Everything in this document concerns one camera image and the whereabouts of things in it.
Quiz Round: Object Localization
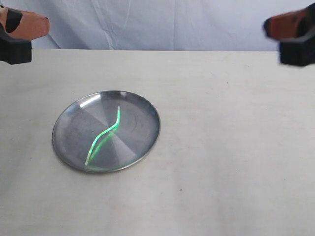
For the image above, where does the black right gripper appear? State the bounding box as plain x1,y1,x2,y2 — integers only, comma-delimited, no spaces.
263,6,315,67

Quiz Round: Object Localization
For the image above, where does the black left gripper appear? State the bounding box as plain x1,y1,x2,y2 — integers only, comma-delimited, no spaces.
0,6,50,65

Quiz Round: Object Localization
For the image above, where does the white backdrop cloth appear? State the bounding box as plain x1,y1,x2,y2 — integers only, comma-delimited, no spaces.
1,0,311,51

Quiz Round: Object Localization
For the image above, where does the round stainless steel plate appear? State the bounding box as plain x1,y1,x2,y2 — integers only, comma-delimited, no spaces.
52,90,161,173

